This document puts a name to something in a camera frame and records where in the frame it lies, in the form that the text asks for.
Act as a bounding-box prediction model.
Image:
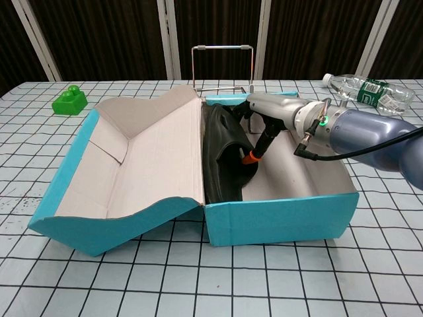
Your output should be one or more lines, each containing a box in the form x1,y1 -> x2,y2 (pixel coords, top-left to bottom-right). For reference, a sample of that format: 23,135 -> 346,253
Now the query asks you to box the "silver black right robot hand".
233,92 -> 307,165

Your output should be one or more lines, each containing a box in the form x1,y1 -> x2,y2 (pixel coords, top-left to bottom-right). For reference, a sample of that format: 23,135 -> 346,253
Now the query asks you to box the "black rubber slipper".
202,104 -> 260,203

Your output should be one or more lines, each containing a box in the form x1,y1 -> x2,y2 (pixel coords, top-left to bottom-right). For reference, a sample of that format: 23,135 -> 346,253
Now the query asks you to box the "light blue shoe box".
28,84 -> 360,258

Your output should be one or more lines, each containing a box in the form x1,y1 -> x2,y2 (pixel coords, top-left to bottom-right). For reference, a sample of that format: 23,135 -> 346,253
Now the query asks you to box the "clear plastic water bottle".
323,73 -> 416,116

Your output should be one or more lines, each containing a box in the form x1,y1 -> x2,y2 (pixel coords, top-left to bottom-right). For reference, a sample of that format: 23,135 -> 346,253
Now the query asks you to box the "white checkered tablecloth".
0,79 -> 423,317

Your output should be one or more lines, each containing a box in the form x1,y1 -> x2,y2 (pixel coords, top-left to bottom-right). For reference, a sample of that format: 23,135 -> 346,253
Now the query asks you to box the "green toy brick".
52,85 -> 89,116

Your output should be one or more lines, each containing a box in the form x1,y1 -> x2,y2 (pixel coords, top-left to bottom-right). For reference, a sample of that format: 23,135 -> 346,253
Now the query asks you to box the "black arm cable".
293,127 -> 423,162

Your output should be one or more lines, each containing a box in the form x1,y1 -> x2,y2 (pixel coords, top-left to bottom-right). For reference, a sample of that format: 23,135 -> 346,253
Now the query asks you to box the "white partition post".
156,0 -> 182,80
13,0 -> 63,82
356,0 -> 396,79
253,0 -> 272,80

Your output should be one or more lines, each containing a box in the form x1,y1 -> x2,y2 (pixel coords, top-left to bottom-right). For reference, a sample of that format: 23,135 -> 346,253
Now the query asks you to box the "metal wire stand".
191,44 -> 255,94

